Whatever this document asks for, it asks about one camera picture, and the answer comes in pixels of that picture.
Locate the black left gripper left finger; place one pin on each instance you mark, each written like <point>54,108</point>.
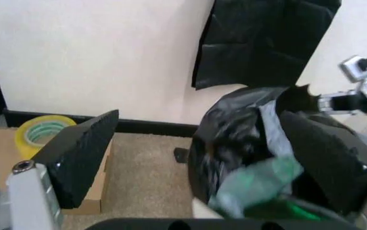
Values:
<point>77,153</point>

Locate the black garbage bag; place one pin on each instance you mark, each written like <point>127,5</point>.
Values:
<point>234,134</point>

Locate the yellow clear tape roll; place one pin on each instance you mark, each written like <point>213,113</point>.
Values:
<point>26,139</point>

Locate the flat black plastic bag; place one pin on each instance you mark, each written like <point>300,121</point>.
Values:
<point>260,40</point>

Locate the finger of the silver-barred right gripper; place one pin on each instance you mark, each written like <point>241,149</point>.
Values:
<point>341,103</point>

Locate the small black floor piece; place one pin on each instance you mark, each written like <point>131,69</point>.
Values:
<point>181,155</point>

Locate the green translucent plastic bottle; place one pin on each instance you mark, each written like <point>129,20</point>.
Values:
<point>257,182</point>

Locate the black baseboard strip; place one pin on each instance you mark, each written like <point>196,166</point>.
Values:
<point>157,128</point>

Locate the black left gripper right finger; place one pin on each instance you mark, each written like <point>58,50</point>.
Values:
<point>324,155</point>

